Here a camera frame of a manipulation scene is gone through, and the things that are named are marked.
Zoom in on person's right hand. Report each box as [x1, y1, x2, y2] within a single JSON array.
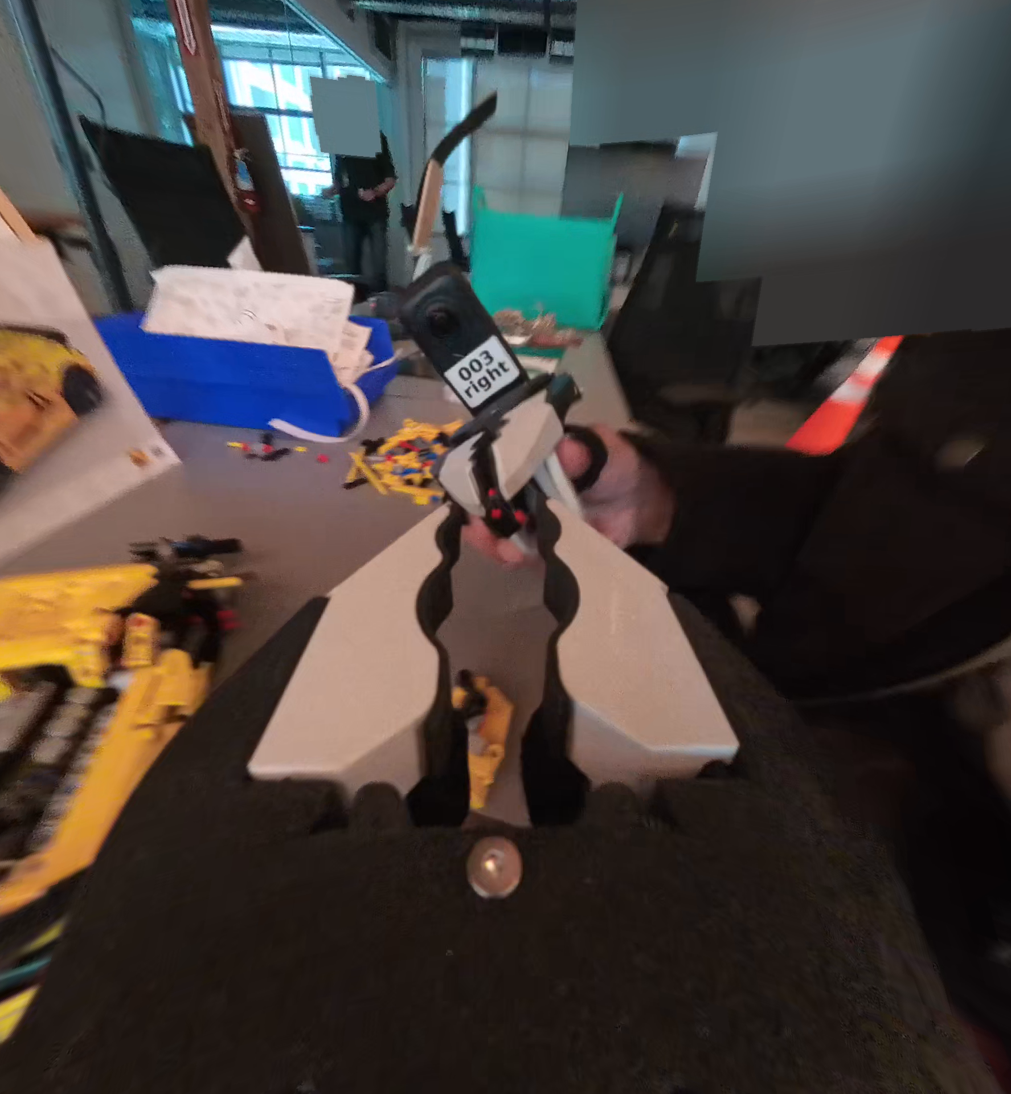
[[461, 426, 677, 571]]

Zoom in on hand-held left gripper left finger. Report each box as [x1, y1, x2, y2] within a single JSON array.
[[247, 503, 476, 828]]

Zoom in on toy car instruction booklet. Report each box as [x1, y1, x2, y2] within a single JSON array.
[[0, 231, 183, 582]]

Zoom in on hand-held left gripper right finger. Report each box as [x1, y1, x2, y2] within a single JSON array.
[[521, 498, 740, 828]]

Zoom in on brown wooden post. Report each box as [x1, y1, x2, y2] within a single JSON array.
[[167, 0, 254, 236]]

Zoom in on pile of toy bricks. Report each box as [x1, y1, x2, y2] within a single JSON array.
[[343, 417, 472, 507]]

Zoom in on person's right forearm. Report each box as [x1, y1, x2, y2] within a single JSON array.
[[625, 329, 1011, 706]]

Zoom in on black blue brick assembly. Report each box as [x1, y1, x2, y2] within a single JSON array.
[[129, 534, 243, 567]]

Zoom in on dark brown door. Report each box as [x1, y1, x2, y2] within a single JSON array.
[[230, 111, 314, 276]]

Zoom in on black metal pole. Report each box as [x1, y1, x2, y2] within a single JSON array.
[[22, 0, 130, 309]]

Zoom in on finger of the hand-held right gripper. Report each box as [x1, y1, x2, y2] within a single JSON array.
[[439, 430, 493, 520], [492, 395, 573, 503]]

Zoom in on yellow toy brick car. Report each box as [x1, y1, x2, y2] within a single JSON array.
[[0, 534, 250, 1061]]

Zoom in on black red brick piece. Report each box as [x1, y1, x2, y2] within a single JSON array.
[[471, 487, 532, 540]]

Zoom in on grey desk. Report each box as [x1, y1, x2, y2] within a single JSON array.
[[0, 329, 673, 826]]

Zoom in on orange traffic cone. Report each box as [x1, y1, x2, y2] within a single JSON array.
[[787, 336, 904, 456]]

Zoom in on blue bin with paper bags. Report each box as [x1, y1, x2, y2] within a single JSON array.
[[142, 265, 399, 446]]

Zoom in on teal plastic bin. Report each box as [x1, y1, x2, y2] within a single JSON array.
[[469, 188, 624, 332]]

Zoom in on small yellow brick assembly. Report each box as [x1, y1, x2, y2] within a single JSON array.
[[452, 671, 515, 811]]

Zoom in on scatter of black red bricks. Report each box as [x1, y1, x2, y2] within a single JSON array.
[[227, 432, 333, 465]]

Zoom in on person's torso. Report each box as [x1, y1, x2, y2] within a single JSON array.
[[924, 598, 1011, 1094]]

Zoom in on black backdrop board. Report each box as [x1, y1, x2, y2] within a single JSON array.
[[78, 115, 247, 270]]

